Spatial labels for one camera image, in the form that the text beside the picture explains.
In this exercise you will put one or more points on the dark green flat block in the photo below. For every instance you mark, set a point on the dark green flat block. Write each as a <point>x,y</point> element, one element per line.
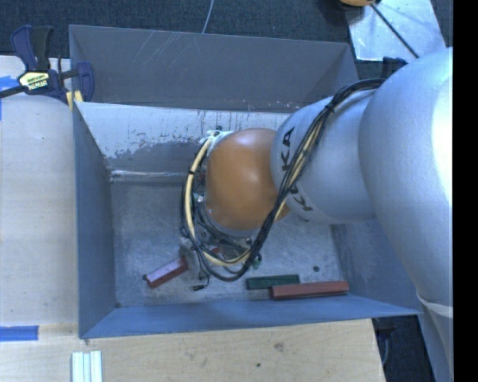
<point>273,281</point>

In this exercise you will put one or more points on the red-brown flat block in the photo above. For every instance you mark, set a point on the red-brown flat block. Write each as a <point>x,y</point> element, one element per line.
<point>165,272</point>
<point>308,289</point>

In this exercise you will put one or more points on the grey metal bin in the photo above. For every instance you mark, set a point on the grey metal bin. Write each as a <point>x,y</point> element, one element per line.
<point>151,221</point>

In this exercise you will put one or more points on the pale wood board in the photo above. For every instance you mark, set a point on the pale wood board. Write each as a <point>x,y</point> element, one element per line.
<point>36,213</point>

